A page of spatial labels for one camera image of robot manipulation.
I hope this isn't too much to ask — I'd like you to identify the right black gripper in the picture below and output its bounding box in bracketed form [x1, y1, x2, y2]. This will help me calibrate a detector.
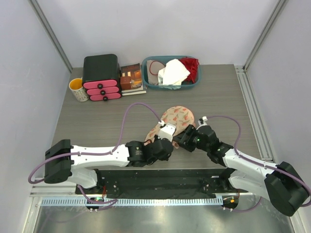
[172, 124, 210, 152]

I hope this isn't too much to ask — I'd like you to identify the pink mesh laundry bag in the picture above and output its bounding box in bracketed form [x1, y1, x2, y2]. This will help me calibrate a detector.
[145, 106, 195, 145]

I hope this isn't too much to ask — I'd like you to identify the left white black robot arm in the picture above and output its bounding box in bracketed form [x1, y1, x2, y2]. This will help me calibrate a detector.
[44, 139, 173, 194]

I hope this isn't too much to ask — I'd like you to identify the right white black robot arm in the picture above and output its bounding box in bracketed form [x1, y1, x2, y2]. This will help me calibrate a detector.
[173, 125, 311, 216]

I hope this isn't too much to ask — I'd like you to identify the white cloth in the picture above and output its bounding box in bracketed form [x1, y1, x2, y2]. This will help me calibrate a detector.
[157, 59, 190, 86]

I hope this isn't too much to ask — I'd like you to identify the teal plastic basket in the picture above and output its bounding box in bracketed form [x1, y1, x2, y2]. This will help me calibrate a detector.
[141, 55, 201, 90]

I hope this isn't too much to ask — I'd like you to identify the red garment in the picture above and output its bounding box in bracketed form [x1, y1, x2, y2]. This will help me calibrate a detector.
[179, 57, 199, 83]

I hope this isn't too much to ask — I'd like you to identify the grey cloth with red loop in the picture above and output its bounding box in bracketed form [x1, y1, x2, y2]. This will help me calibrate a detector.
[146, 60, 165, 85]

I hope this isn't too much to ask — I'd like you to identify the stack of books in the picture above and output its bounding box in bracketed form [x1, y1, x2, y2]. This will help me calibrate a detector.
[120, 63, 146, 96]

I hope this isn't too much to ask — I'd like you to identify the black pink drawer organizer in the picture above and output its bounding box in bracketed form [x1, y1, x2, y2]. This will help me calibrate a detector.
[82, 54, 121, 101]

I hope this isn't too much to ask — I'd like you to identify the yellow inside patterned mug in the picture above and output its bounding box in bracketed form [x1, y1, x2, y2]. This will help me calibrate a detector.
[69, 78, 89, 102]

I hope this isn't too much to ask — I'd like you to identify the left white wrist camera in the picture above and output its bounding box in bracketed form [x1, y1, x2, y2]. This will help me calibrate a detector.
[157, 120, 176, 142]

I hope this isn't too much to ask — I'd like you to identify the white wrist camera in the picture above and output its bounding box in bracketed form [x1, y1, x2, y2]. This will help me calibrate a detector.
[196, 116, 208, 130]
[157, 120, 176, 142]

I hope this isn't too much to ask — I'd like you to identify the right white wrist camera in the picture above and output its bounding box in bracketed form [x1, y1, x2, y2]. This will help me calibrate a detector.
[196, 116, 208, 130]

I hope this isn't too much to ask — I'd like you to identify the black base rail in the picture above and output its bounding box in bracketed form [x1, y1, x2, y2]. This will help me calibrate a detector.
[83, 169, 238, 200]

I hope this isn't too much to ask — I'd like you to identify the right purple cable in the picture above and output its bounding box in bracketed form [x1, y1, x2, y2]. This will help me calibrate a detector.
[205, 115, 311, 213]

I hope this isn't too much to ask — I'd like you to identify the white slotted cable duct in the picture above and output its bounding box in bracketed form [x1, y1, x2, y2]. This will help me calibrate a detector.
[41, 196, 223, 207]

